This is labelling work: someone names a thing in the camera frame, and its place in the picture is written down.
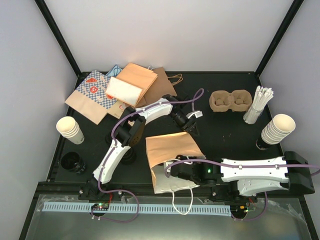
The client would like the black cup lid stack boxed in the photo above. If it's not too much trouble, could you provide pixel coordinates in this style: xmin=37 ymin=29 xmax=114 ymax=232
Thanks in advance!
xmin=120 ymin=148 xmax=137 ymax=165

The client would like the black paper coffee cup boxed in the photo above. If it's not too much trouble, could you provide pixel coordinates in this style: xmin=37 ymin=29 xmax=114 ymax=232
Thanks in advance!
xmin=60 ymin=151 xmax=86 ymax=174

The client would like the folded orange paper bag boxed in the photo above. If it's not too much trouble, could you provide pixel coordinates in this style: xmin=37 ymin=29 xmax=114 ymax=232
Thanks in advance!
xmin=105 ymin=63 xmax=158 ymax=107

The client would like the dark brown paper bag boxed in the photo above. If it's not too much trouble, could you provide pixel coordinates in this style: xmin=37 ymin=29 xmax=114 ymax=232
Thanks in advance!
xmin=143 ymin=67 xmax=183 ymax=105

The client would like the stack of paper cups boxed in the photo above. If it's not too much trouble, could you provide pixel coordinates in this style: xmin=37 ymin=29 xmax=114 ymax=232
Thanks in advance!
xmin=56 ymin=116 xmax=85 ymax=145
xmin=255 ymin=114 xmax=296 ymax=151

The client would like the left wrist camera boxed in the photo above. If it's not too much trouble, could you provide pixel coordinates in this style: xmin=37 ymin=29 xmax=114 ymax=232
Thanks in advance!
xmin=186 ymin=110 xmax=203 ymax=119

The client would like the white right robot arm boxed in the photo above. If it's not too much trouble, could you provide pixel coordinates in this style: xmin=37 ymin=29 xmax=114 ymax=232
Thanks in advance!
xmin=164 ymin=151 xmax=315 ymax=202

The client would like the left black frame post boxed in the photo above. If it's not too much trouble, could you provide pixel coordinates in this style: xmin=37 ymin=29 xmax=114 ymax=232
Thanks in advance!
xmin=34 ymin=0 xmax=82 ymax=77

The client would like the cup of white straws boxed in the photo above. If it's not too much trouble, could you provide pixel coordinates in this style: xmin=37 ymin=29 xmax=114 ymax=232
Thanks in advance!
xmin=243 ymin=85 xmax=274 ymax=125

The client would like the right stack of paper cups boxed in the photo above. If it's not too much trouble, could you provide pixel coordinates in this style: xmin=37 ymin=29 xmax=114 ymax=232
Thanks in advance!
xmin=255 ymin=114 xmax=296 ymax=151

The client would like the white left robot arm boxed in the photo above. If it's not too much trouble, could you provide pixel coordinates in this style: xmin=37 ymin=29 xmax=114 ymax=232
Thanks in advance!
xmin=89 ymin=94 xmax=203 ymax=200

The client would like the cream cakes printed paper bag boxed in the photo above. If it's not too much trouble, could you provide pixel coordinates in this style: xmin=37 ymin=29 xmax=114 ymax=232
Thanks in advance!
xmin=107 ymin=100 xmax=129 ymax=119

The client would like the cardboard cup carrier stack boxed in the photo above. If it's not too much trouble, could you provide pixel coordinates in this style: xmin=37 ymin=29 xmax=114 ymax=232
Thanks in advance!
xmin=209 ymin=89 xmax=253 ymax=113

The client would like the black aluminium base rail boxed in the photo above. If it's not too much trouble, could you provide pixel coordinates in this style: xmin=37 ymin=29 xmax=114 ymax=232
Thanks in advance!
xmin=79 ymin=182 xmax=258 ymax=203

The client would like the blue checkered paper bag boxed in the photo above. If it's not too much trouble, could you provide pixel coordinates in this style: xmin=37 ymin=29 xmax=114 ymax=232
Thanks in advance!
xmin=65 ymin=70 xmax=117 ymax=125

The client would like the light blue paper bag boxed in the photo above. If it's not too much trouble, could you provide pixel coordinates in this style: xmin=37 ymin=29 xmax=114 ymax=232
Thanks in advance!
xmin=105 ymin=64 xmax=123 ymax=78

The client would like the left stack of paper cups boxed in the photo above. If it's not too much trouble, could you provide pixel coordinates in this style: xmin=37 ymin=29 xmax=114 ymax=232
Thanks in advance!
xmin=56 ymin=116 xmax=85 ymax=145

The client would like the black frame post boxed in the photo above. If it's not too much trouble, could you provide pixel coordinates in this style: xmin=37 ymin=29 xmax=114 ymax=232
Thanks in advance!
xmin=255 ymin=0 xmax=304 ymax=77
xmin=34 ymin=0 xmax=82 ymax=77

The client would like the orange kraft paper bag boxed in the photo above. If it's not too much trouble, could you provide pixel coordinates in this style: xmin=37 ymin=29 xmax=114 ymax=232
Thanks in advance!
xmin=145 ymin=132 xmax=205 ymax=216

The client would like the white slotted cable duct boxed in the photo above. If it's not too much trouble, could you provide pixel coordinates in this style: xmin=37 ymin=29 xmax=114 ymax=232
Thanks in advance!
xmin=42 ymin=202 xmax=231 ymax=217

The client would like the right black frame post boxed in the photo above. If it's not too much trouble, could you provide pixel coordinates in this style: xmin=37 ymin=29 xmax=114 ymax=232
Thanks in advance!
xmin=255 ymin=0 xmax=304 ymax=77

